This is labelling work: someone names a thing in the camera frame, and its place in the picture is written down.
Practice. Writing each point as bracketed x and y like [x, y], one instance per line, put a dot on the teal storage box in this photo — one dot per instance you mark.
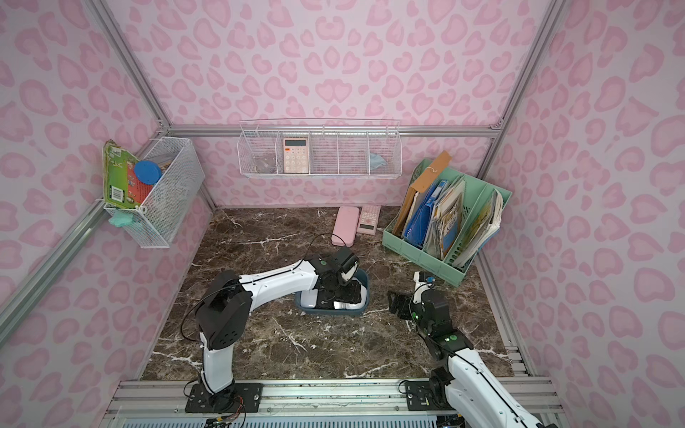
[343, 309]

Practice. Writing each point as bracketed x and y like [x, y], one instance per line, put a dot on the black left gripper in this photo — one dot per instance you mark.
[342, 292]

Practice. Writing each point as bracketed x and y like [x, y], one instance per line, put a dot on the light grey flat mouse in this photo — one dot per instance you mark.
[309, 299]

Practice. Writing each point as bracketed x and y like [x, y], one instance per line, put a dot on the brown envelope folder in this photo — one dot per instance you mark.
[418, 188]

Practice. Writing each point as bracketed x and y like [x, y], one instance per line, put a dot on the white wire wall basket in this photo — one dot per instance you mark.
[372, 150]

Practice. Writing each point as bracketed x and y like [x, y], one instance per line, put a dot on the green file organizer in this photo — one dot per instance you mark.
[477, 192]

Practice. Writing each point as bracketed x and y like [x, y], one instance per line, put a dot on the magazines stack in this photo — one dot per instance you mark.
[446, 218]

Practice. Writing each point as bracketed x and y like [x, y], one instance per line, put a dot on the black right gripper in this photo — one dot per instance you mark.
[402, 305]

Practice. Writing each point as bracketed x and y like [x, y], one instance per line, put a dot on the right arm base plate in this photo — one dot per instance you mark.
[424, 396]

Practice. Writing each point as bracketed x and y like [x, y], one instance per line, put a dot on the pink calculator in basket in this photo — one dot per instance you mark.
[296, 155]

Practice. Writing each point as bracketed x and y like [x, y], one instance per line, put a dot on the yellow booklet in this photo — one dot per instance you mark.
[485, 225]

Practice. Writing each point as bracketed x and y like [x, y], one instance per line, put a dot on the mint green cloth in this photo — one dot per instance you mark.
[122, 219]

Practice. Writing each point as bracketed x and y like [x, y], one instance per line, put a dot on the pink pencil case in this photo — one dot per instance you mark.
[345, 228]

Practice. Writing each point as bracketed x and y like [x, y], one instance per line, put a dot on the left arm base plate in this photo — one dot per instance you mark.
[244, 397]

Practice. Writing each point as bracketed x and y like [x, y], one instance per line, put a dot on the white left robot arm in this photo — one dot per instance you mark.
[223, 313]

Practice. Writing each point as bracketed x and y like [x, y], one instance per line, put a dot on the white mesh side basket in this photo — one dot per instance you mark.
[162, 207]

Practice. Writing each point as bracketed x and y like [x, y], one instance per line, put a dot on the green snack package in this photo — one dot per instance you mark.
[117, 164]

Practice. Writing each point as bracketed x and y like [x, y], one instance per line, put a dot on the blue folder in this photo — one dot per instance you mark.
[416, 229]

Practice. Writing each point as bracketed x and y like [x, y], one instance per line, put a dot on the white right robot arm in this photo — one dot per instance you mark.
[462, 382]

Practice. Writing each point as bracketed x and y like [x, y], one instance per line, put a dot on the pink calculator on table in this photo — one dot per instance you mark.
[368, 220]

